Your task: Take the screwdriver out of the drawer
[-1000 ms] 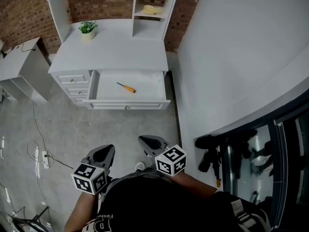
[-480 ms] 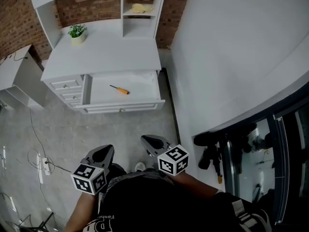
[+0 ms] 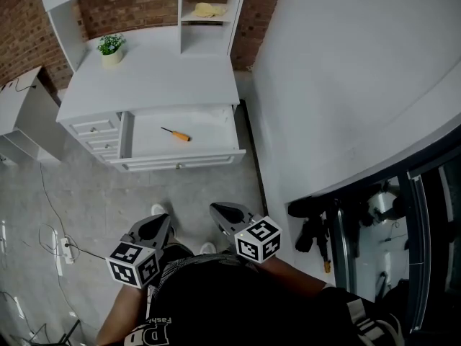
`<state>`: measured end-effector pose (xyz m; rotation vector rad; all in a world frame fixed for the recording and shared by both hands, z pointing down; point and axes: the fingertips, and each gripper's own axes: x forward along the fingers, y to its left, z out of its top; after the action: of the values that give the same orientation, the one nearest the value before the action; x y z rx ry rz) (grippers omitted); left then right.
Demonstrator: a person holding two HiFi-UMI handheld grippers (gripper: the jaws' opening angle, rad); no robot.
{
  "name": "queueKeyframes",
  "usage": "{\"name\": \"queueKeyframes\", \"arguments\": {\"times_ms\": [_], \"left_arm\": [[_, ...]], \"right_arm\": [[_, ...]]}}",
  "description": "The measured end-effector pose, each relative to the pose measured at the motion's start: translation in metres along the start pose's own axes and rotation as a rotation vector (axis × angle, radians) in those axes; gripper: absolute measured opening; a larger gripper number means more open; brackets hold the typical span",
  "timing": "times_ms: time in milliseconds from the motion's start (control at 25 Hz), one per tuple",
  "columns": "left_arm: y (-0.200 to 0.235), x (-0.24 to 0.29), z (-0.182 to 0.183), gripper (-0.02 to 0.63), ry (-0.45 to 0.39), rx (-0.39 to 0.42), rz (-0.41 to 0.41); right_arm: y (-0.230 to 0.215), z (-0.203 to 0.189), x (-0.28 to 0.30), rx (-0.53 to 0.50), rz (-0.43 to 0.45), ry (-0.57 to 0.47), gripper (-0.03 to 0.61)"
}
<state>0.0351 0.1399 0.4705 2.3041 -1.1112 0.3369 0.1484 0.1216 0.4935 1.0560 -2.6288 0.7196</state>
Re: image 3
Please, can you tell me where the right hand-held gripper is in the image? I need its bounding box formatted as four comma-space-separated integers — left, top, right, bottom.
209, 202, 283, 265

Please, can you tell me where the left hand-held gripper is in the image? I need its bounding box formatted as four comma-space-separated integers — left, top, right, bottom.
105, 213, 172, 290

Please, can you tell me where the large white drawer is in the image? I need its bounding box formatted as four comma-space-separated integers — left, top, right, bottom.
109, 104, 247, 173

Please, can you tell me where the orange handled screwdriver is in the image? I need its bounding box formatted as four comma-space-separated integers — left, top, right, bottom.
160, 126, 192, 143

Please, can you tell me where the person's right forearm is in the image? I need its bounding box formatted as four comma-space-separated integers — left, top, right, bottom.
258, 254, 336, 299

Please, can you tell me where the person's left forearm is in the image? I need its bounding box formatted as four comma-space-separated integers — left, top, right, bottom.
94, 278, 153, 346

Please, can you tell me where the small white drawer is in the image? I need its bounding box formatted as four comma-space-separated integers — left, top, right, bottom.
68, 118, 120, 137
84, 138, 120, 154

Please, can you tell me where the black power tool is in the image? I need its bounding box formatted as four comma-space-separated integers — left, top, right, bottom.
287, 195, 334, 275

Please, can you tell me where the person's left white shoe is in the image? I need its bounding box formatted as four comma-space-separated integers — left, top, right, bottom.
150, 203, 176, 238

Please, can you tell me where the person's black printed shirt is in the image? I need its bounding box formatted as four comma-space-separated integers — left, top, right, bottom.
123, 244, 405, 346

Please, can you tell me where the white power strip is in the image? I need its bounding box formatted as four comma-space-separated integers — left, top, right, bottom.
58, 236, 76, 265

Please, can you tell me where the black stand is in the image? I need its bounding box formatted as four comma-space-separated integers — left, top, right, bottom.
9, 318, 83, 346

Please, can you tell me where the black framed glass door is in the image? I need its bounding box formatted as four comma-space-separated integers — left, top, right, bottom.
286, 112, 461, 346

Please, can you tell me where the white side cabinet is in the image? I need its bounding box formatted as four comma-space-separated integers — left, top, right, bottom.
0, 66, 70, 166

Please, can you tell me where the white desk with hutch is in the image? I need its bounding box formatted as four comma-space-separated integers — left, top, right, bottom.
37, 0, 250, 173

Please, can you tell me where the small potted green plant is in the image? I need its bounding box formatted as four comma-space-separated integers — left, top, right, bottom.
96, 33, 127, 68

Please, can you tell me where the yellow cloth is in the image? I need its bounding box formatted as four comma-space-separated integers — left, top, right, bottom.
190, 1, 228, 19

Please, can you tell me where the thin floor cable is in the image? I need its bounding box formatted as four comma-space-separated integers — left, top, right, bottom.
0, 162, 109, 342

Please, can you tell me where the black cable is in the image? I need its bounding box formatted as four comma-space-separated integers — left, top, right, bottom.
0, 76, 38, 94

